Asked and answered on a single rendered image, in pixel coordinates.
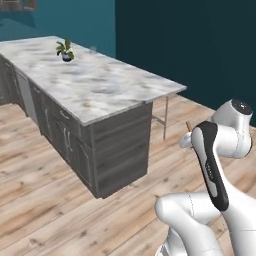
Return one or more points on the wall cupboard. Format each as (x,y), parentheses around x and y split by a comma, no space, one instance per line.
(16,4)

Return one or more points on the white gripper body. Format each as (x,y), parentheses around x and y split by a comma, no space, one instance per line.
(184,141)

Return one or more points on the grey cupboard door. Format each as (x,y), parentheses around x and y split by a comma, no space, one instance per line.
(81,160)
(60,140)

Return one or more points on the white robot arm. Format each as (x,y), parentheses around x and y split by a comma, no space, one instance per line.
(240,213)

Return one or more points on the grey drawer front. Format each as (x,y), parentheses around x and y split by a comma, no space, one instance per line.
(36,91)
(68,120)

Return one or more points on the green plant in dark pot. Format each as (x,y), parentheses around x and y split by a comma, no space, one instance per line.
(66,52)

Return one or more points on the grey dishwasher front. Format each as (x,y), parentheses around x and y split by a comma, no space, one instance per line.
(26,98)

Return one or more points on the clear glass cup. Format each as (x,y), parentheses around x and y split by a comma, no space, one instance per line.
(93,49)

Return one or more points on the grey island cupboard run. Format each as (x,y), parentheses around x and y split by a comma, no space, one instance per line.
(120,153)

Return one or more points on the brown straw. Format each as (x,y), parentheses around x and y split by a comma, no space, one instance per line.
(189,126)

